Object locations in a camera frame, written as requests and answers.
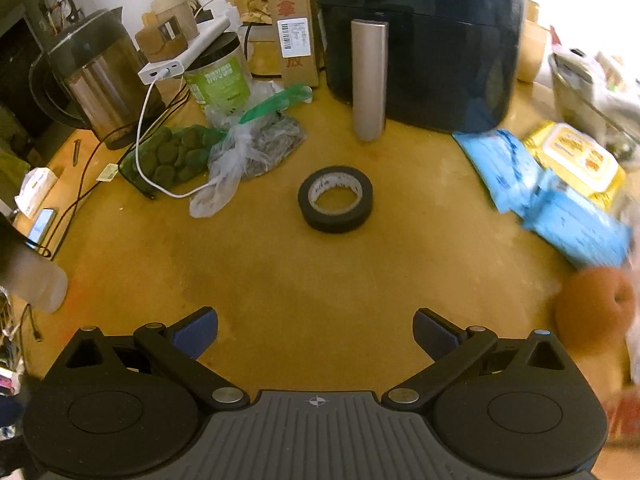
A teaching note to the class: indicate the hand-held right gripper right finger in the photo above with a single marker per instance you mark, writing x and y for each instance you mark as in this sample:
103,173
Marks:
435,332

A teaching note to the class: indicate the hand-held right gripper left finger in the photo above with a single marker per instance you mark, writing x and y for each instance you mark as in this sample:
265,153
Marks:
195,332

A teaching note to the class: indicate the black tape roll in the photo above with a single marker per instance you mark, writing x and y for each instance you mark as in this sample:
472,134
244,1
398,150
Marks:
312,215

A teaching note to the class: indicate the brown round fruit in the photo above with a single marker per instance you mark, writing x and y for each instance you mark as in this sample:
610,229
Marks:
590,310

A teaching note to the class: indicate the black frosted shaker bottle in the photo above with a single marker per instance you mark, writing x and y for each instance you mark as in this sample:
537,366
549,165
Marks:
40,285

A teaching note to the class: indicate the blue wipes packet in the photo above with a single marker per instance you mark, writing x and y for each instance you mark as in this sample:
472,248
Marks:
580,230
500,165

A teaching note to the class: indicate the green bag of cakes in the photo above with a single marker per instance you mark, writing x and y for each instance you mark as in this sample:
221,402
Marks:
170,155

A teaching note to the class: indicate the small paper tag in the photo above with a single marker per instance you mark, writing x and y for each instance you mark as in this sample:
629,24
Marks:
107,172

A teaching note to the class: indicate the smartphone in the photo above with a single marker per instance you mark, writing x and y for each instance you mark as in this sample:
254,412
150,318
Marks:
42,225

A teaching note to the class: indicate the clear plastic bag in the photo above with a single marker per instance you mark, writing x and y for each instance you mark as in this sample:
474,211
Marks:
240,150

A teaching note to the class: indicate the white tissue pack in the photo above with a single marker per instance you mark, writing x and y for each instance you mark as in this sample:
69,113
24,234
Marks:
37,190

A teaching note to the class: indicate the black pen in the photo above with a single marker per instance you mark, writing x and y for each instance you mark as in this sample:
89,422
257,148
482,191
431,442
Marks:
77,152

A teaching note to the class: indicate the yellow wipes packet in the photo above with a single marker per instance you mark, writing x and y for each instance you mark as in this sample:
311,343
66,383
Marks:
580,160

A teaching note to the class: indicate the green cloth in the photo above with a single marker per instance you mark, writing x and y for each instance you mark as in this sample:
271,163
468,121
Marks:
12,172

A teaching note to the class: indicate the green label jar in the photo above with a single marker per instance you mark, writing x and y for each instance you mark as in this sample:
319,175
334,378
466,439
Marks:
220,80

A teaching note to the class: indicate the steel electric kettle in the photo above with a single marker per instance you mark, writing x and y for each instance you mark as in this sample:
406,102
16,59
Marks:
105,85

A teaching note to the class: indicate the black air fryer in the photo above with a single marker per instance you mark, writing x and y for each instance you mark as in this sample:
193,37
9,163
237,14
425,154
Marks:
440,60

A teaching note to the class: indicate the white power bank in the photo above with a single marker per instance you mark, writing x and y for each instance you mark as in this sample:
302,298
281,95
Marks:
190,52

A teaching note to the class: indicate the wooden block holder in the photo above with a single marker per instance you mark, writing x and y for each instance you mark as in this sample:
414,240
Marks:
155,45

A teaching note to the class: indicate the dark cabinet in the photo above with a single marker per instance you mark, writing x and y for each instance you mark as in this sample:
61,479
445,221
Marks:
20,70

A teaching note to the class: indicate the tall cardboard carton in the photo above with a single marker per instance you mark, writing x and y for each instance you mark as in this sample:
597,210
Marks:
290,0

